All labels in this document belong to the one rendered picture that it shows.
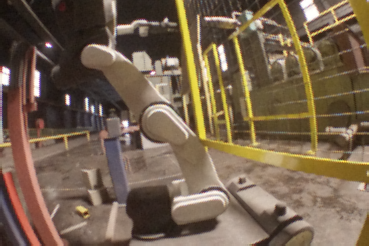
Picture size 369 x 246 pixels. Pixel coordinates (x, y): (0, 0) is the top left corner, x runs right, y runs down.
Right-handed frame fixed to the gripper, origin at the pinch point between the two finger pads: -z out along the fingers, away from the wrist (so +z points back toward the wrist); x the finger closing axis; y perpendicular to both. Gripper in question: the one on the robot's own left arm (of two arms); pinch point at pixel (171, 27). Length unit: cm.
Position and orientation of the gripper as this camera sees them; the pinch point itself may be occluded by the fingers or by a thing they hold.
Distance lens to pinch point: 140.5
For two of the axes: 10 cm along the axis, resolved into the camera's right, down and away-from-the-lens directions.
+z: -9.5, 1.3, -2.9
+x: 2.8, -0.9, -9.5
